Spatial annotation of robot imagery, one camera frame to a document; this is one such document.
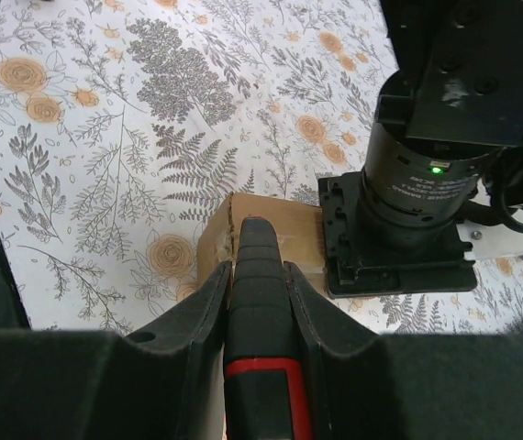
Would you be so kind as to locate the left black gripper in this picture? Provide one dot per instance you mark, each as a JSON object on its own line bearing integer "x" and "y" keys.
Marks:
{"x": 366, "y": 255}

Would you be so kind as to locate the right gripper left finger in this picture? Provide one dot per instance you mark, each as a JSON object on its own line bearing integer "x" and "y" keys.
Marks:
{"x": 159, "y": 382}

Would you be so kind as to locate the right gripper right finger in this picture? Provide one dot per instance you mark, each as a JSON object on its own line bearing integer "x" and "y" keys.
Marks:
{"x": 361, "y": 385}

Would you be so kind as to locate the brown cardboard box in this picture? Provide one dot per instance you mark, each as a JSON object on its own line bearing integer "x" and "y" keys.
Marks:
{"x": 296, "y": 226}

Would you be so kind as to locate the red black utility knife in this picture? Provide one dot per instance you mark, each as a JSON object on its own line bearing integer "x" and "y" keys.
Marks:
{"x": 265, "y": 394}

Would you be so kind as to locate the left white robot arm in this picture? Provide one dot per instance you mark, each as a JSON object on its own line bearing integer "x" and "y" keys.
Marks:
{"x": 442, "y": 183}

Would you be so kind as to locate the floral table mat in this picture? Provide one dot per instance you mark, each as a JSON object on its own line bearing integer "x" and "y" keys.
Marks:
{"x": 125, "y": 124}

